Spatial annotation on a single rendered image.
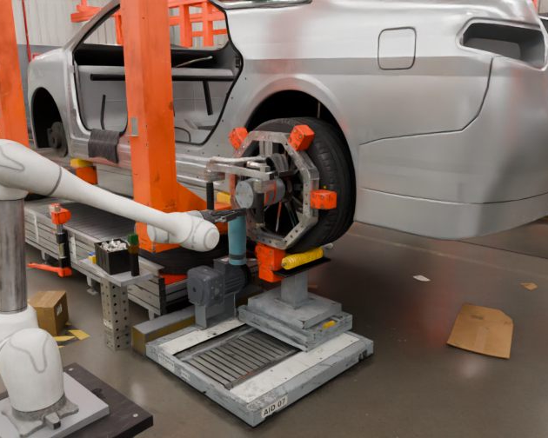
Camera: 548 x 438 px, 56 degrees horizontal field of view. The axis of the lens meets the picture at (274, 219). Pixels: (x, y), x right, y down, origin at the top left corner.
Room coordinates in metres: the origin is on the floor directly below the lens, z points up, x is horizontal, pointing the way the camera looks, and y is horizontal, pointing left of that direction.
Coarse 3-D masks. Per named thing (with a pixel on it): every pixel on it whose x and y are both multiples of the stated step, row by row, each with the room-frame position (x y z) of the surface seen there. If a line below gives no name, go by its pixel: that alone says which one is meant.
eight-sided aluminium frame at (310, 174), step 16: (256, 144) 2.51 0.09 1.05; (288, 144) 2.29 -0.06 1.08; (304, 160) 2.28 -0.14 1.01; (240, 176) 2.59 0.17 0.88; (304, 176) 2.22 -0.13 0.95; (304, 192) 2.22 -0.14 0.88; (304, 208) 2.22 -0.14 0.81; (304, 224) 2.22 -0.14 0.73; (256, 240) 2.45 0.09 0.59; (272, 240) 2.36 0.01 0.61; (288, 240) 2.29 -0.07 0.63
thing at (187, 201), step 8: (184, 192) 2.60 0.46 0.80; (192, 192) 2.64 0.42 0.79; (184, 200) 2.60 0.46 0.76; (192, 200) 2.64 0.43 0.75; (200, 200) 2.67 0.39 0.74; (184, 208) 2.60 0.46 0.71; (192, 208) 2.64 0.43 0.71; (200, 208) 2.67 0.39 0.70; (216, 208) 2.74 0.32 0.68; (224, 208) 2.76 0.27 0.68; (216, 224) 2.72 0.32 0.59; (224, 224) 2.76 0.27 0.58; (224, 232) 2.76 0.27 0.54
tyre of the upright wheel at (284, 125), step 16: (256, 128) 2.57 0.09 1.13; (272, 128) 2.48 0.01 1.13; (288, 128) 2.41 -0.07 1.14; (320, 128) 2.42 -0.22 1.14; (336, 128) 2.49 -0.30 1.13; (320, 144) 2.29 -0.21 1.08; (336, 144) 2.36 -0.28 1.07; (320, 160) 2.27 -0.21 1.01; (336, 160) 2.29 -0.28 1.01; (320, 176) 2.27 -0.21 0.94; (336, 176) 2.25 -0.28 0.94; (352, 176) 2.33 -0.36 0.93; (352, 192) 2.32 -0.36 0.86; (336, 208) 2.24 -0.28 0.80; (352, 208) 2.34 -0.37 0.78; (320, 224) 2.26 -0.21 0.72; (336, 224) 2.29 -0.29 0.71; (304, 240) 2.33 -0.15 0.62; (320, 240) 2.29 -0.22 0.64
